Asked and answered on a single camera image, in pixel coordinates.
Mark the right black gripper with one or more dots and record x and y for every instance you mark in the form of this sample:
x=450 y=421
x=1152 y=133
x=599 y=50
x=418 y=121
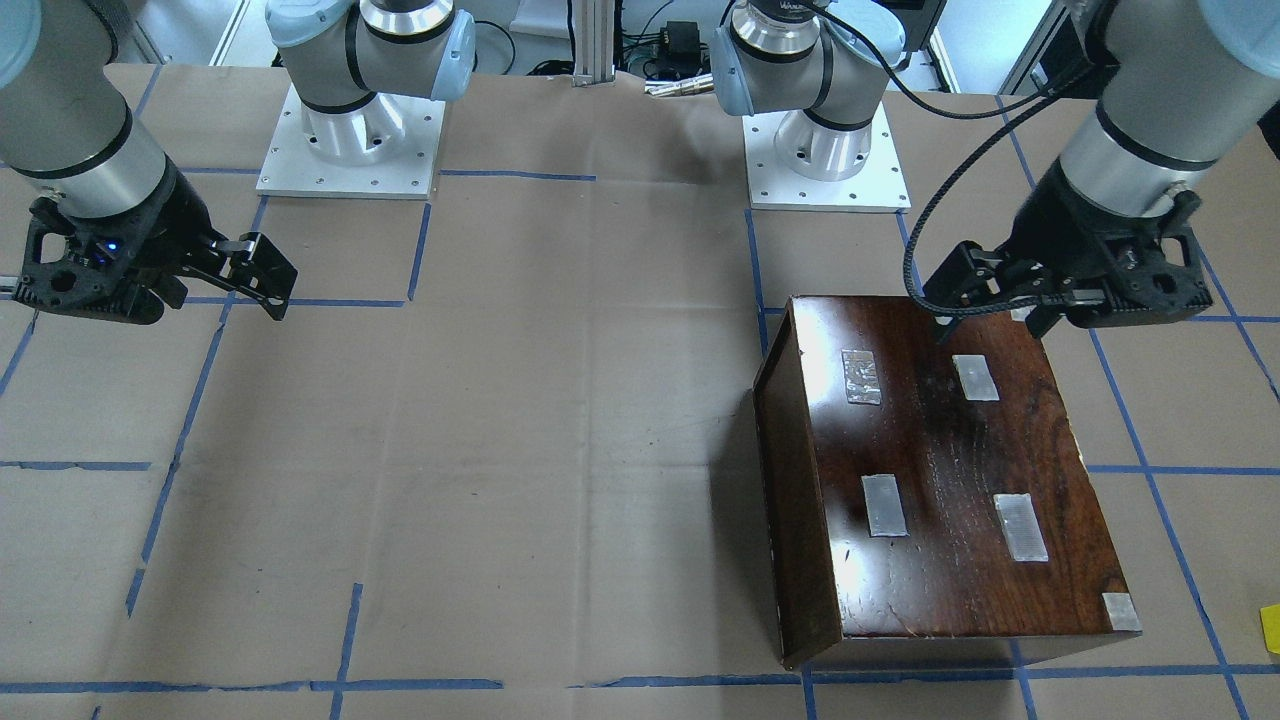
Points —
x=176 y=222

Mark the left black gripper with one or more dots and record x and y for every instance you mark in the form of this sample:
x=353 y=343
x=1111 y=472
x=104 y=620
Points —
x=1052 y=225

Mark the yellow block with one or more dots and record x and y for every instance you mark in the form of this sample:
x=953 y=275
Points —
x=1270 y=628

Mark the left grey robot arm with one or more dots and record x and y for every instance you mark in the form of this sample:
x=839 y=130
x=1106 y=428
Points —
x=1182 y=83

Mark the dark wooden drawer cabinet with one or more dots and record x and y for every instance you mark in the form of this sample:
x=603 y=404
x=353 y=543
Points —
x=927 y=502

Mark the black power adapter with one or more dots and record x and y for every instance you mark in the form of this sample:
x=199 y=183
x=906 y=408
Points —
x=679 y=49

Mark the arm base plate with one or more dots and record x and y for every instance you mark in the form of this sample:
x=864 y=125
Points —
x=385 y=150
x=828 y=160

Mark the aluminium frame post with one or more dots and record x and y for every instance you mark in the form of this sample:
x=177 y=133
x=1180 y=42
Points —
x=592 y=30

